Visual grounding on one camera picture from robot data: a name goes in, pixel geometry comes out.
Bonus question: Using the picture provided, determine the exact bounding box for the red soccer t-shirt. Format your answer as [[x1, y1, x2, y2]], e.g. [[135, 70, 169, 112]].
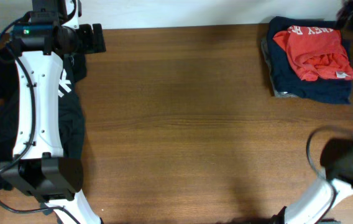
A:
[[273, 26, 353, 82]]

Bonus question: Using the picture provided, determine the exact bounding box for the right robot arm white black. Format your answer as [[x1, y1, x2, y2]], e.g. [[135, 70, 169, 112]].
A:
[[261, 1, 353, 224]]

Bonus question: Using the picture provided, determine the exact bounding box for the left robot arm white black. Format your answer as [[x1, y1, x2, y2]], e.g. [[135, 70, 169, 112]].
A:
[[0, 1, 106, 223]]

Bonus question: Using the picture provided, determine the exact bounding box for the black Nike t-shirt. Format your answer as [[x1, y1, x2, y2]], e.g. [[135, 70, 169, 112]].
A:
[[0, 54, 86, 190]]

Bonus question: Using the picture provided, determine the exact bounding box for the black mesh garment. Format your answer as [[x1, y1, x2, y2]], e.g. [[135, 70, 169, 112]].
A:
[[0, 54, 87, 100]]

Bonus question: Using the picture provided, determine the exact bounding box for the folded navy blue shirt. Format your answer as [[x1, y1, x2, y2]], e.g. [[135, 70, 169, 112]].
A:
[[266, 16, 352, 105]]

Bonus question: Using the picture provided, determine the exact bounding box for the right black cable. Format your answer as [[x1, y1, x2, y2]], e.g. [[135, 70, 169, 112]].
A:
[[305, 126, 353, 224]]

